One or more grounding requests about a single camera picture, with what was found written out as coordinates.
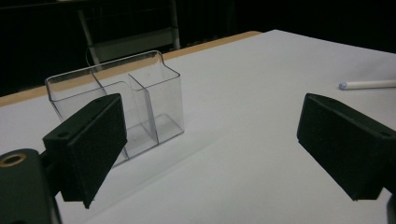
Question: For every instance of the metal stand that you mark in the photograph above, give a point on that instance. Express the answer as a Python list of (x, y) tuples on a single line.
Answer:
[(130, 37)]

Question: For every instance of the white pen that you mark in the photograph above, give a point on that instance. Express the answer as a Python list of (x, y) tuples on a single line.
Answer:
[(367, 84)]

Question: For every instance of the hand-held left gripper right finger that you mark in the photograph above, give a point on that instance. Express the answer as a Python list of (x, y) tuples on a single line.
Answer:
[(345, 140)]

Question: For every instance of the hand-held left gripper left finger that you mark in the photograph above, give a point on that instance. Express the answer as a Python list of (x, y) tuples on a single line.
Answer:
[(90, 149)]

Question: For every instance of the clear plastic compartment holder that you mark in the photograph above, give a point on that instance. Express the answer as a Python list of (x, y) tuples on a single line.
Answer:
[(146, 102)]

